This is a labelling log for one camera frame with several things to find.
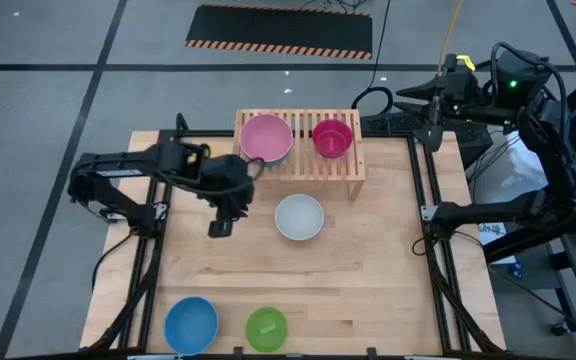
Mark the wooden slatted shelf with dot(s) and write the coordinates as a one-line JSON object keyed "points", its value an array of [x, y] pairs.
{"points": [[308, 167]]}

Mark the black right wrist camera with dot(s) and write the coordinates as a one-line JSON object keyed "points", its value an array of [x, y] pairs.
{"points": [[458, 62]]}

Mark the large teal bowl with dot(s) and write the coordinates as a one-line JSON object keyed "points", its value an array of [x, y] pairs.
{"points": [[275, 163]]}

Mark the black desk support beam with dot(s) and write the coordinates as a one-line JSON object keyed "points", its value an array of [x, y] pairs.
{"points": [[528, 245]]}

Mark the small blue object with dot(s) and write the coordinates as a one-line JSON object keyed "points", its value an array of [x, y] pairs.
{"points": [[517, 269]]}

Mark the small red bowl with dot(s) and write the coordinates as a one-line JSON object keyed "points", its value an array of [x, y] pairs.
{"points": [[332, 137]]}

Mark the white paper sheet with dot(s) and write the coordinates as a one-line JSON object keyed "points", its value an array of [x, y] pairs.
{"points": [[490, 230]]}

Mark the large pink bowl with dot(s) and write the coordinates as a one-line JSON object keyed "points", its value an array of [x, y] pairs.
{"points": [[265, 137]]}

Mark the black orange-striped floor mat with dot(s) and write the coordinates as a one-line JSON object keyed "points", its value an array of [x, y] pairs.
{"points": [[278, 30]]}

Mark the black aluminium table frame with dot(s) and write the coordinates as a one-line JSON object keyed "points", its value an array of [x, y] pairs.
{"points": [[430, 175]]}

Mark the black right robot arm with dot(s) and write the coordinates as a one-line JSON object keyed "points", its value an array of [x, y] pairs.
{"points": [[543, 150]]}

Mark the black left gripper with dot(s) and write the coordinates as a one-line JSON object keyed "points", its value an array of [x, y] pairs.
{"points": [[228, 185]]}

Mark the small translucent green bowl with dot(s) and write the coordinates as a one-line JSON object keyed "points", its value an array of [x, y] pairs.
{"points": [[266, 330]]}

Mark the white plastic bag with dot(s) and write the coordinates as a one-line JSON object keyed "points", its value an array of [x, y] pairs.
{"points": [[518, 165]]}

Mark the large blue bowl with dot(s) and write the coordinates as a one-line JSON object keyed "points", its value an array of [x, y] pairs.
{"points": [[191, 326]]}

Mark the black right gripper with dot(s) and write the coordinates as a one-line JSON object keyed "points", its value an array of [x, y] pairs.
{"points": [[455, 95]]}

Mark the black caster wheel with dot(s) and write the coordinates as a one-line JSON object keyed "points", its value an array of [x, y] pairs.
{"points": [[559, 328]]}

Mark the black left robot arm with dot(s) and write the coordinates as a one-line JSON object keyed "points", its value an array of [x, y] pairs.
{"points": [[118, 162]]}

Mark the large white bowl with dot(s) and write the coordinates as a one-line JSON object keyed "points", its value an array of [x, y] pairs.
{"points": [[299, 217]]}

